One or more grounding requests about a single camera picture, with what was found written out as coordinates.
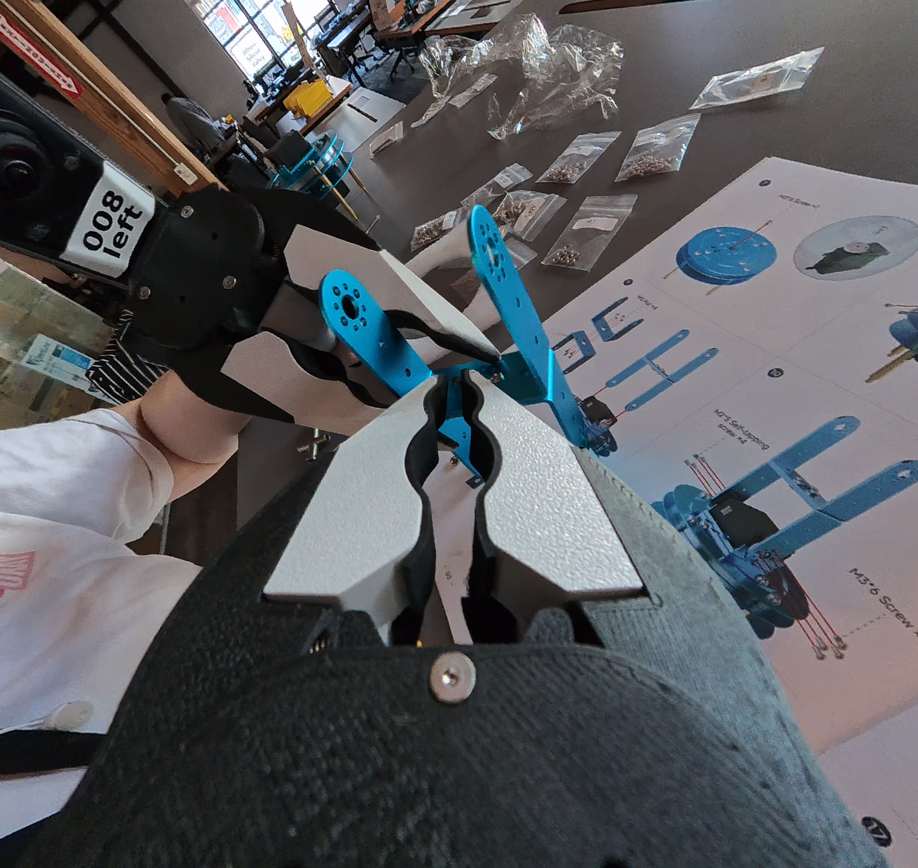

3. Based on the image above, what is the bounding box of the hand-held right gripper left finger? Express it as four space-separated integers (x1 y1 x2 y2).
262 375 440 647

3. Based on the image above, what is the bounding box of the red wall sign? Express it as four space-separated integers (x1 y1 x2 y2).
0 11 83 98

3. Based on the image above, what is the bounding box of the white table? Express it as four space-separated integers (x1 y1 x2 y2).
244 76 403 138

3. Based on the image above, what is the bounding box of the illustrated instruction manual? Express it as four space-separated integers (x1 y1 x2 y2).
423 157 918 868

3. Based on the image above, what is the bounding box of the large paned window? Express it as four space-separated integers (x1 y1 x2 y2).
197 0 338 87

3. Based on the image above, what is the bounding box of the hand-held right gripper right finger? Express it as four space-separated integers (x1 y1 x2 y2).
459 369 645 647

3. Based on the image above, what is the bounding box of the black strap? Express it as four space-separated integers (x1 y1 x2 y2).
0 728 101 777

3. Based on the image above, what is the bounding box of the striped black white cloth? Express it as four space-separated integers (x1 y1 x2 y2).
85 312 172 406

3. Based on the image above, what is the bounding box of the white foam packing piece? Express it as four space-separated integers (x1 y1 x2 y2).
404 226 506 335

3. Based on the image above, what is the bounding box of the person's left hand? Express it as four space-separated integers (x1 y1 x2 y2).
138 372 253 465

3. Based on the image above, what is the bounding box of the wooden ceiling beam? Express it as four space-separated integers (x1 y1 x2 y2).
0 0 216 198

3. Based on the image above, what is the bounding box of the blue U-shaped metal bracket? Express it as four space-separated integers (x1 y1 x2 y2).
317 203 555 410
434 350 596 489

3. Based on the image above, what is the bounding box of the group of small screw bags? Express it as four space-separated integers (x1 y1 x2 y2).
368 72 704 274

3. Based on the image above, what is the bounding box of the dark grey desk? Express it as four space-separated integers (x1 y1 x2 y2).
215 0 918 532

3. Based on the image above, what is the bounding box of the large clear zip bag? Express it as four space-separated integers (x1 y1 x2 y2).
690 45 826 110

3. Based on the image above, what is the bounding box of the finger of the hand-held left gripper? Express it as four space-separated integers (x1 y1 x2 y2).
222 323 403 440
276 225 503 369

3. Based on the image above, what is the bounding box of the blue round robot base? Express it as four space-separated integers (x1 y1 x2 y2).
267 131 354 200

